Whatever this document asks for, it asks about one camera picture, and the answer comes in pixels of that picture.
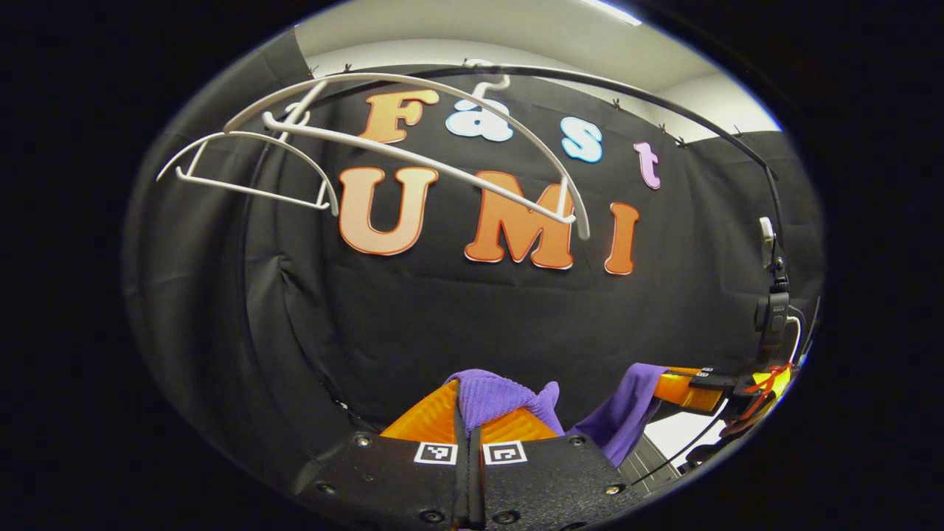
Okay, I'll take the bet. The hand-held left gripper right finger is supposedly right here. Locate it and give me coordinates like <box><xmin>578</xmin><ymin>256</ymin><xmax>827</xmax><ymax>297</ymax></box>
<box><xmin>470</xmin><ymin>407</ymin><xmax>646</xmax><ymax>531</ymax></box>

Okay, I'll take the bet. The black clothes rail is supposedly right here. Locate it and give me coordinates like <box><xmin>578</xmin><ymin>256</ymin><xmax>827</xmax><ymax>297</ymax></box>
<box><xmin>236</xmin><ymin>65</ymin><xmax>786</xmax><ymax>414</ymax></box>

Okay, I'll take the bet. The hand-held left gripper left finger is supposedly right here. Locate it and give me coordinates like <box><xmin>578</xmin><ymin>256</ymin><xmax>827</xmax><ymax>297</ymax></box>
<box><xmin>299</xmin><ymin>380</ymin><xmax>471</xmax><ymax>531</ymax></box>

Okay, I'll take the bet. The black backdrop cloth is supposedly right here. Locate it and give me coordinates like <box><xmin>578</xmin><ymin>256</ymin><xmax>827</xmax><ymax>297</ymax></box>
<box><xmin>122</xmin><ymin>29</ymin><xmax>825</xmax><ymax>495</ymax></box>

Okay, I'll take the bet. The purple corduroy jacket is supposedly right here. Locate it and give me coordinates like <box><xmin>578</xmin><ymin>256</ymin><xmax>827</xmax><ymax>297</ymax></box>
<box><xmin>445</xmin><ymin>363</ymin><xmax>668</xmax><ymax>469</ymax></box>

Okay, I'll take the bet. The white plastic hanger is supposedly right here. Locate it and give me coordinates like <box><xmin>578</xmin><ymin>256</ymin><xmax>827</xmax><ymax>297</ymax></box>
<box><xmin>223</xmin><ymin>59</ymin><xmax>591</xmax><ymax>240</ymax></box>
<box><xmin>156</xmin><ymin>103</ymin><xmax>340</xmax><ymax>216</ymax></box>

